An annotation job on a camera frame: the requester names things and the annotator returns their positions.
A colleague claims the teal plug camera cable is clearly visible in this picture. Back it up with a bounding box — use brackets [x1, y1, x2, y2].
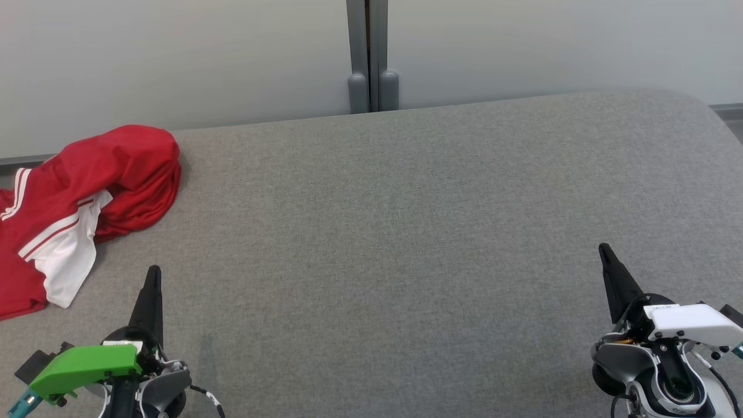
[6, 390, 44, 418]
[691, 343, 743, 418]

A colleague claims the red white basketball jersey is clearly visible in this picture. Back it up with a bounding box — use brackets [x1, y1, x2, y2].
[0, 124, 182, 321]

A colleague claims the teal plug left camera cable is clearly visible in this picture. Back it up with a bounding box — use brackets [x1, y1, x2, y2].
[6, 390, 44, 418]

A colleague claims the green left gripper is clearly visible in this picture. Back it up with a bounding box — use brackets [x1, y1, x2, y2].
[29, 265, 165, 404]

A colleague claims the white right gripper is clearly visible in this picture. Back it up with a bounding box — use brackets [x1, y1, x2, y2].
[598, 243, 743, 349]

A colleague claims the grey partition frame post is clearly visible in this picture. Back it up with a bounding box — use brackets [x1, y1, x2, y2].
[370, 0, 400, 112]
[346, 0, 370, 114]

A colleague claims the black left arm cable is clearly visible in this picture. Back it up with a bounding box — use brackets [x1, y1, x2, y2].
[189, 383, 226, 418]

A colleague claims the teal plug right camera cable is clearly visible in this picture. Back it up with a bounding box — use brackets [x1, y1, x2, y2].
[691, 343, 743, 418]

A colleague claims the grey fabric sofa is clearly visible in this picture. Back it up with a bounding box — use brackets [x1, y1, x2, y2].
[0, 88, 743, 418]

